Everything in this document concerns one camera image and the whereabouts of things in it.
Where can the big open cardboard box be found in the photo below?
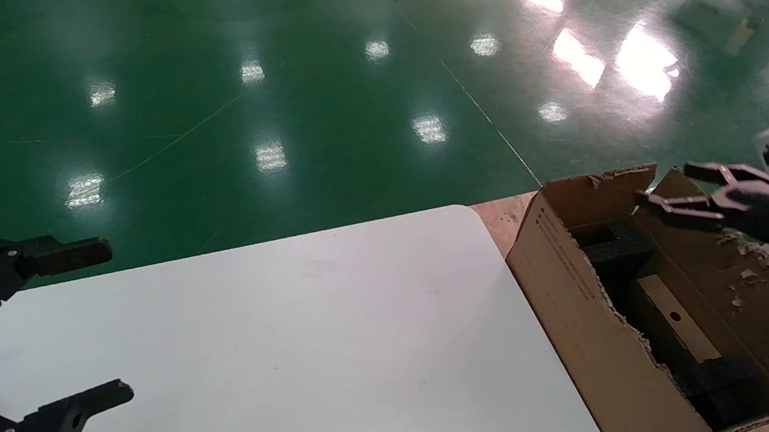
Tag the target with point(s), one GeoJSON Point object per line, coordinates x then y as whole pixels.
{"type": "Point", "coordinates": [585, 337]}

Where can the black foam block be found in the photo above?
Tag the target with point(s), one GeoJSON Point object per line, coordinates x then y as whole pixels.
{"type": "Point", "coordinates": [616, 245]}
{"type": "Point", "coordinates": [722, 389]}

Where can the small narrow cardboard box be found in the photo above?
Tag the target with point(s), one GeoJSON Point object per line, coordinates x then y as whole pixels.
{"type": "Point", "coordinates": [671, 312]}

